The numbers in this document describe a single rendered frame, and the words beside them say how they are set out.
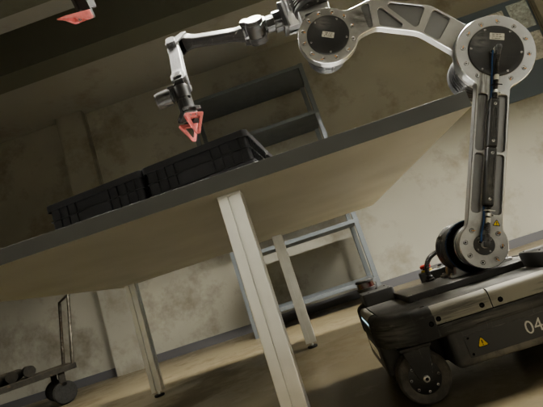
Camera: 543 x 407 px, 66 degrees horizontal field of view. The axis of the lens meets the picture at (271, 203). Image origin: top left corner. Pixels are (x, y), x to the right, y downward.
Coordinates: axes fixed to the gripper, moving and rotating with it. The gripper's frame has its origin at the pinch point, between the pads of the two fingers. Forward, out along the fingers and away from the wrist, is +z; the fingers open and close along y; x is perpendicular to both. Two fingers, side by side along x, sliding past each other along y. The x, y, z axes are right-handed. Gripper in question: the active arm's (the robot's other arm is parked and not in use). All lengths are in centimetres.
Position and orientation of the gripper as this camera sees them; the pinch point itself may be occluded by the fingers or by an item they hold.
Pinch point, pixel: (195, 135)
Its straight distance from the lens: 155.0
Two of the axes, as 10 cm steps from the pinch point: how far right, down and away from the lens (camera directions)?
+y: 3.9, -3.1, -8.7
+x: 8.7, -2.0, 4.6
